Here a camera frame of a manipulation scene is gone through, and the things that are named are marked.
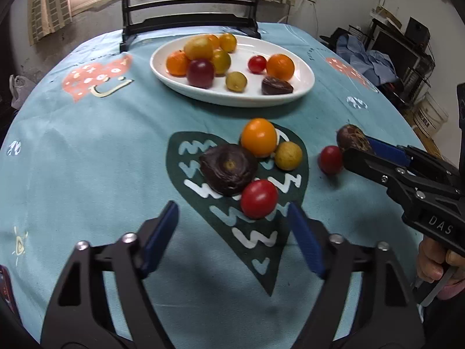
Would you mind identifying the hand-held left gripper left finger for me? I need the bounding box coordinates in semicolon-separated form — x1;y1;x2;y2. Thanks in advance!
40;201;180;349

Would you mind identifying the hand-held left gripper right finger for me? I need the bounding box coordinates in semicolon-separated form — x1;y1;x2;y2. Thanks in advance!
287;202;425;349

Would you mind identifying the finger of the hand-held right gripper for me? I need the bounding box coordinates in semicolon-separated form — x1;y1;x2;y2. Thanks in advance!
364;136;461;179
343;148;458;211

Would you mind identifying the red cherry tomato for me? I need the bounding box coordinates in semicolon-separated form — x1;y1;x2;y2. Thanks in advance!
248;55;267;74
319;145;344;175
240;179;279;220

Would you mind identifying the yellow cherry tomato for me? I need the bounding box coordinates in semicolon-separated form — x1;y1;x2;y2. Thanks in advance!
183;35;214;60
275;141;303;171

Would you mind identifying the large orange mandarin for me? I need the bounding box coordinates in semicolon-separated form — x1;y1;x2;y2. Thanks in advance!
266;54;295;81

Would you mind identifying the white oval plate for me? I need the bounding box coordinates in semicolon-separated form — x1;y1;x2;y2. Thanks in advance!
150;33;315;108

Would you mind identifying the small yellow-green tomato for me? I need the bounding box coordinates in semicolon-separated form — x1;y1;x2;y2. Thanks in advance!
226;72;248;92

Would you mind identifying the yellow-orange cherry tomato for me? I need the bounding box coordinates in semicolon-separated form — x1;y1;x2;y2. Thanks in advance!
219;33;237;53

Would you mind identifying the person's right hand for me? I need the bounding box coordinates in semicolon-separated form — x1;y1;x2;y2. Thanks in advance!
416;241;465;300

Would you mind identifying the white bucket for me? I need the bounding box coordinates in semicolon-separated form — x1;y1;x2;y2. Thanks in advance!
414;92;449;139

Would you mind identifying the blue clothes pile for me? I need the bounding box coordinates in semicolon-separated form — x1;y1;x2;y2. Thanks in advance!
334;34;400;86

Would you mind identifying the light blue printed tablecloth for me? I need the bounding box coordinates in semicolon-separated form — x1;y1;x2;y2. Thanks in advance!
0;22;444;349

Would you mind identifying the black monitor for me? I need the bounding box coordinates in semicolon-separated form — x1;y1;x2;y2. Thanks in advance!
371;25;434;77

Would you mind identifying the black speaker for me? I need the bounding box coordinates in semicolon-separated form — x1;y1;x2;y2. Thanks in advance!
405;17;431;44

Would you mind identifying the dark red wallet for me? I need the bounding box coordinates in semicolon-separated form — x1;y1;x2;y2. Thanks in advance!
0;265;19;317

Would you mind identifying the white plastic bag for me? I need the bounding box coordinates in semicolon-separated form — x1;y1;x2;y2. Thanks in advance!
9;74;30;110

